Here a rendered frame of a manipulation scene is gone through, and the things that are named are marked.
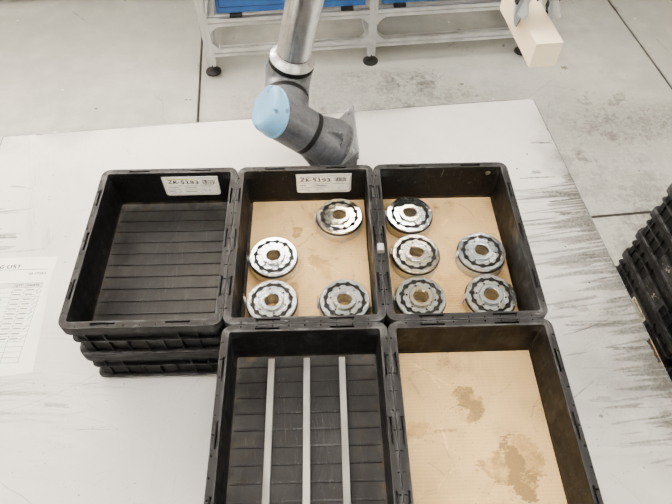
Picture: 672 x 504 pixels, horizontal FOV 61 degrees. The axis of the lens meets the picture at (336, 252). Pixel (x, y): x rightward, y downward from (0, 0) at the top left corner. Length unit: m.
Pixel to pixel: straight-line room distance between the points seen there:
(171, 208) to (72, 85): 2.00
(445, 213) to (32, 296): 0.99
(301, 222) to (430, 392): 0.48
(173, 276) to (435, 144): 0.85
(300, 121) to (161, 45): 2.11
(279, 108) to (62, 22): 2.57
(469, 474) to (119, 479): 0.66
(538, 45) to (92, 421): 1.23
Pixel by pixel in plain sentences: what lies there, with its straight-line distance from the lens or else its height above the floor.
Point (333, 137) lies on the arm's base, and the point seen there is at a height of 0.86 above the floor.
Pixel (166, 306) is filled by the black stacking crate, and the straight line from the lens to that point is 1.22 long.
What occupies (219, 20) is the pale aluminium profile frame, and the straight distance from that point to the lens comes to 2.99.
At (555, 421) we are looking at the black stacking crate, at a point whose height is 0.87.
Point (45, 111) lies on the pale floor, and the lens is 3.20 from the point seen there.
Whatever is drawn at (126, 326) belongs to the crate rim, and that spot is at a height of 0.93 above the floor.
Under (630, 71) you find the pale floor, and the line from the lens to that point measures 3.48.
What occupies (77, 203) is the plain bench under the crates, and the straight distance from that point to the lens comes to 1.65.
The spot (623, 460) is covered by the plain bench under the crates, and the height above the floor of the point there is 0.70.
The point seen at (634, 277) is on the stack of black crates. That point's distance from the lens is 2.15.
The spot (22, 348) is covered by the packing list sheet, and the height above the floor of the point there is 0.70.
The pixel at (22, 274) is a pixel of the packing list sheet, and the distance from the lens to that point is 1.56.
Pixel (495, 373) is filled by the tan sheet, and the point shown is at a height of 0.83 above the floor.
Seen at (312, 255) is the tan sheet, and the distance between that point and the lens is 1.24.
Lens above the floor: 1.83
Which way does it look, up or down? 54 degrees down
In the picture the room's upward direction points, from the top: straight up
